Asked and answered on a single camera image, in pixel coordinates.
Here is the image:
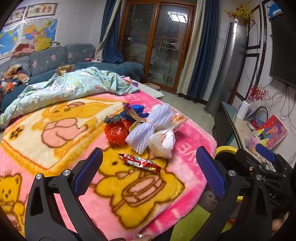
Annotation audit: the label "orange white snack packet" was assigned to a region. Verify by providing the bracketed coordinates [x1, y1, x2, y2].
[155, 115, 189, 133]

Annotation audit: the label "light blue cartoon quilt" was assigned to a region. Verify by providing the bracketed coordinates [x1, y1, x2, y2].
[0, 67, 141, 129]

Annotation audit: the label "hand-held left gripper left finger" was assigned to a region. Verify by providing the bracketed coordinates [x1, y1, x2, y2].
[24, 147, 109, 241]

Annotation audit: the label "white plastic bag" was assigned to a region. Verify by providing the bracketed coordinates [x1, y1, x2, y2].
[148, 129, 181, 159]

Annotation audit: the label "green cartoon floor mat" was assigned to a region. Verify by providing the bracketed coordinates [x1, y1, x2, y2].
[176, 190, 234, 241]

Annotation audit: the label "world map poster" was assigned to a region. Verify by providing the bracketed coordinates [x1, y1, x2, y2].
[0, 23, 21, 58]

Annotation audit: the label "yellow pillow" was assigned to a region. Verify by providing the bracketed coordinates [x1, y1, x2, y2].
[35, 37, 52, 51]

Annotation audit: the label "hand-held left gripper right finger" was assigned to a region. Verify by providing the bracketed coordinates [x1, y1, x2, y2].
[196, 146, 273, 241]

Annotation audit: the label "country map poster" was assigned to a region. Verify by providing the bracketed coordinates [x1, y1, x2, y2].
[22, 19, 58, 43]

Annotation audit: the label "silver tower air conditioner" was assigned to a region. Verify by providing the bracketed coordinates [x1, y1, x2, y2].
[203, 19, 248, 116]

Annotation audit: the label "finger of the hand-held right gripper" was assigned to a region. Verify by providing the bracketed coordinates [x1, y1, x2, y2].
[256, 144, 277, 163]
[236, 149, 271, 174]

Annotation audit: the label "red pink clothes pile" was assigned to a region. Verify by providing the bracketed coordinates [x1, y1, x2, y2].
[10, 43, 35, 58]

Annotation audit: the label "beige curtain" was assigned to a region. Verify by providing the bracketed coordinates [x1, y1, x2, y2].
[176, 0, 206, 93]
[95, 0, 116, 61]

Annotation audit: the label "grey floor mat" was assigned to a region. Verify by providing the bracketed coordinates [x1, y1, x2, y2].
[139, 83, 164, 99]

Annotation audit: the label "red candy wrapper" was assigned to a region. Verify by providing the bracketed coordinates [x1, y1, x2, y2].
[118, 153, 162, 174]

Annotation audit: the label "blue heart patterned sofa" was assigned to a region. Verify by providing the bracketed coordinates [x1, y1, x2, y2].
[0, 43, 145, 112]

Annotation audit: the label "black wall cables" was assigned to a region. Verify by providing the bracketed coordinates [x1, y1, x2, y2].
[273, 86, 296, 118]

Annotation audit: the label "purple cloth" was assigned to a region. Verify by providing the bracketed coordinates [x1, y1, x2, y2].
[124, 76, 140, 90]

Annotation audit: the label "paint pot set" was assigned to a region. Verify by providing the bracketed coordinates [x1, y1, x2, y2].
[245, 134, 257, 151]

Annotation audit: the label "white foam fruit net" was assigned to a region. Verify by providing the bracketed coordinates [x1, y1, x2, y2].
[125, 103, 174, 154]

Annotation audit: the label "blue curtain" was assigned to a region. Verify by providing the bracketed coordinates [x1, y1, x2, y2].
[99, 0, 125, 64]
[186, 0, 220, 102]

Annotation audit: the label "slanted black wall frame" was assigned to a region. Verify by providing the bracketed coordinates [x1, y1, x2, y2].
[233, 53, 260, 105]

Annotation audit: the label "purple foil snack wrapper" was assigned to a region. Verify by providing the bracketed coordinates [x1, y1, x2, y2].
[122, 102, 148, 123]

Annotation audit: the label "yellow red artificial flowers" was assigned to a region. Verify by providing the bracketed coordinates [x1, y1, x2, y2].
[223, 3, 255, 26]

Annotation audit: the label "white vase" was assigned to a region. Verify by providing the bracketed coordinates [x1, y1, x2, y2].
[237, 101, 251, 120]

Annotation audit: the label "black cable loop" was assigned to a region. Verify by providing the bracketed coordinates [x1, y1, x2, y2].
[251, 107, 269, 123]

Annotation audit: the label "colourful clothes pile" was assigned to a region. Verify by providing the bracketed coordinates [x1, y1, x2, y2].
[0, 65, 30, 95]

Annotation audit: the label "black patterned wrapper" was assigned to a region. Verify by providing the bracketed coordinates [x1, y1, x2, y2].
[104, 115, 123, 126]

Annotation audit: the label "gold box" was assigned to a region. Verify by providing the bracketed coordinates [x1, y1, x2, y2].
[57, 64, 74, 76]

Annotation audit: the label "black wall television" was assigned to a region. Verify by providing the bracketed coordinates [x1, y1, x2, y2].
[268, 7, 296, 88]

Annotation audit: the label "black bin with yellow rim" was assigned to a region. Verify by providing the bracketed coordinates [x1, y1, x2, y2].
[215, 146, 243, 202]

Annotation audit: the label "tall black wall frame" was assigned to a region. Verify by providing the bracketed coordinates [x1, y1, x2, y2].
[246, 5, 263, 50]

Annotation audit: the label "red plastic bag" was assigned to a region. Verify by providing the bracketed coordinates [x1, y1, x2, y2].
[104, 119, 133, 146]

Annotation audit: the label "pink bear printed blanket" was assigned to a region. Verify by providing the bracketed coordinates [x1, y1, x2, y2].
[0, 89, 218, 241]

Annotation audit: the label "wooden glass sliding door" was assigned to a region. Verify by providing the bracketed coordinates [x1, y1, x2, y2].
[119, 1, 197, 92]

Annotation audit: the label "wide framed embroidery picture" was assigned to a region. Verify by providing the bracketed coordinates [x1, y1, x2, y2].
[25, 3, 58, 18]

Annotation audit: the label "blue plastic bag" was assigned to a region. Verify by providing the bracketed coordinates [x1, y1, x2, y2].
[120, 104, 151, 121]

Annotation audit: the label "small framed embroidery picture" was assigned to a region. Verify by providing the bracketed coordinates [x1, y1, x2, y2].
[5, 7, 26, 26]

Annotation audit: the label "black glass television stand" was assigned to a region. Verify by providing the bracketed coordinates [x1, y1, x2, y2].
[213, 101, 255, 153]

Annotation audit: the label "blue white wall picture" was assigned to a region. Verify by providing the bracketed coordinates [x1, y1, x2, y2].
[264, 0, 285, 19]

